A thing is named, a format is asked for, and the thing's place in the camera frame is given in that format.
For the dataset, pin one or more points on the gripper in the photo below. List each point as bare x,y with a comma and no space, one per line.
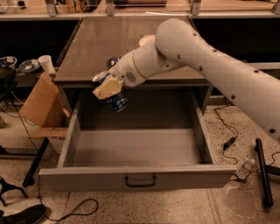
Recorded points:
124,71

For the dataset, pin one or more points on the blue pepsi can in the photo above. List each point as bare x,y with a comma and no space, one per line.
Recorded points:
117,102

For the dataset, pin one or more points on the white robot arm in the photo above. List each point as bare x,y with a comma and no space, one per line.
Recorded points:
176,44

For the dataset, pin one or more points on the grey cabinet with glossy top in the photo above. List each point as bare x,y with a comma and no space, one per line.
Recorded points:
101,38

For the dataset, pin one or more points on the open grey top drawer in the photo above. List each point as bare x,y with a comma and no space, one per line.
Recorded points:
100,151

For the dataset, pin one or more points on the dark blue snack bag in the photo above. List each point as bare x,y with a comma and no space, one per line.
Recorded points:
112,61

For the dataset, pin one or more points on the white paper bowl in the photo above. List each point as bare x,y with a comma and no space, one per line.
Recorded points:
146,39

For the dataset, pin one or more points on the white paper cup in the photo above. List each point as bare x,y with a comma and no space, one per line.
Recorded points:
46,62

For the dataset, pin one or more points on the brown cardboard box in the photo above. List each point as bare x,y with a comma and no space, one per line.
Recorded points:
45,108

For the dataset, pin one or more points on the blue bowl with scraps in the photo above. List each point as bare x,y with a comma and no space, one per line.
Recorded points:
30,66

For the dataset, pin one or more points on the blue bowl at edge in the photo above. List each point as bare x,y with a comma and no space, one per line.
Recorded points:
8,61

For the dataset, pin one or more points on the black table leg left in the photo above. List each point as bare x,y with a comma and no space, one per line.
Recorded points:
29,180

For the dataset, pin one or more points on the black tripod foot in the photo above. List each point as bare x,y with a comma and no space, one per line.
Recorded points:
5,187

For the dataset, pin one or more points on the black shoe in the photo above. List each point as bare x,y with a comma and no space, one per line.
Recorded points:
31,215

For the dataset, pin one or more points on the clear plastic water bottle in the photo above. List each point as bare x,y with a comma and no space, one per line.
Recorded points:
247,167

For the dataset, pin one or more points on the black stand leg right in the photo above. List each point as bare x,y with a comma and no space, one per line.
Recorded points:
265,170

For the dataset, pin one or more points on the black drawer handle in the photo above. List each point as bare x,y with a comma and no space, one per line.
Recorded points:
140,181

